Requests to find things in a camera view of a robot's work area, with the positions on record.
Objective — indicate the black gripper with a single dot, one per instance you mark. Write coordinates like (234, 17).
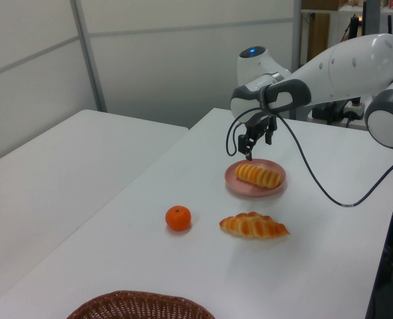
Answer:
(261, 124)

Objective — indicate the ridged toy bread roll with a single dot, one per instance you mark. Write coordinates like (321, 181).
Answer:
(257, 175)

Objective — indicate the braided toy bread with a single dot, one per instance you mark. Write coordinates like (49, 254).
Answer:
(252, 226)

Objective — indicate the toy orange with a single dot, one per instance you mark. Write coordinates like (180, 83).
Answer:
(178, 219)

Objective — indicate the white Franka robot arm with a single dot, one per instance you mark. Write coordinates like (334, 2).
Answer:
(349, 66)

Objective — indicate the pink plate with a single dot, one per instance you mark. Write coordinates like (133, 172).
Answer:
(236, 186)

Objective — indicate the brown woven basket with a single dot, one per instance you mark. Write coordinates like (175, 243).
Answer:
(143, 307)

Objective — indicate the white power strip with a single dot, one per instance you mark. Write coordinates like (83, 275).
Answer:
(355, 111)

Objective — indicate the tall cardboard panel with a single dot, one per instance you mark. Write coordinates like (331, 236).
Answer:
(318, 33)

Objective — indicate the black monitor stand pole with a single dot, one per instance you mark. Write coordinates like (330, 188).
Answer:
(353, 28)

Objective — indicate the grey partition post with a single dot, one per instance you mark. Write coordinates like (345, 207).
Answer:
(296, 33)
(88, 53)

